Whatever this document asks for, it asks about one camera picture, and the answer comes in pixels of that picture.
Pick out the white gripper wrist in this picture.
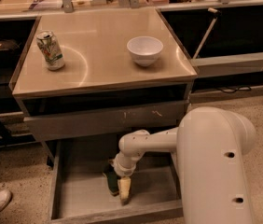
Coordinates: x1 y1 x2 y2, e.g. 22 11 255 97
113 152 138 203

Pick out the green and yellow sponge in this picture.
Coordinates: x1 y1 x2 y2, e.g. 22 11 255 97
103 164 119 196

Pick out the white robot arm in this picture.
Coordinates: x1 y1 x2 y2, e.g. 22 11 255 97
113 107 256 224

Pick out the open grey middle drawer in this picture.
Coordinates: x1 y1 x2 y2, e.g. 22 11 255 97
48 133 183 224

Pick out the closed grey top drawer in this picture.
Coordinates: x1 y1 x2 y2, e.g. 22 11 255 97
24 101 189 141

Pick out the grey cabinet with steel top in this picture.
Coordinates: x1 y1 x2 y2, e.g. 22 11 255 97
13 7 197 159

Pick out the white bowl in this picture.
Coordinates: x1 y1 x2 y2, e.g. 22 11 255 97
127 36 163 67

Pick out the crushed soda can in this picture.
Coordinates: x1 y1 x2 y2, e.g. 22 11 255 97
36 31 65 71

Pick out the black cable on floor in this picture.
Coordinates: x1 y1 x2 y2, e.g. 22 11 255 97
215 85 253 94

